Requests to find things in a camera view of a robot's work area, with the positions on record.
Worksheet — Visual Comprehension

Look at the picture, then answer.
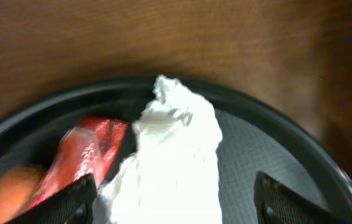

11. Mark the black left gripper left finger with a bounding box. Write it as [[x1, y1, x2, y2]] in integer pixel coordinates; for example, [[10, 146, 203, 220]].
[[7, 174, 97, 224]]

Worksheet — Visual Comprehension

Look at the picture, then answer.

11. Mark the round black tray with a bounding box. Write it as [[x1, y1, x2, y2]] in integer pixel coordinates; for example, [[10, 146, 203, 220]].
[[0, 77, 352, 223]]

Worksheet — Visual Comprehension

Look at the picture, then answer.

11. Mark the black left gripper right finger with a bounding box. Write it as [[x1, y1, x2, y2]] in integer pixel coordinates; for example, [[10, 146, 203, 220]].
[[254, 172, 342, 224]]

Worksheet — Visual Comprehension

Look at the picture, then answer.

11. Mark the red snack wrapper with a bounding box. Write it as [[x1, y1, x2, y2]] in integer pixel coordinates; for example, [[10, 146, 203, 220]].
[[29, 118, 128, 208]]

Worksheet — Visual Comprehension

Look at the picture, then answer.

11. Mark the orange carrot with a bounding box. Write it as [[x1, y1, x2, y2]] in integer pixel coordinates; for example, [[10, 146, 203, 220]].
[[0, 167, 45, 223]]

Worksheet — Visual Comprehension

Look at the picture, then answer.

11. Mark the white napkin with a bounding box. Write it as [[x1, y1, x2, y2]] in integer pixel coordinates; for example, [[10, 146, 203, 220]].
[[93, 75, 222, 223]]

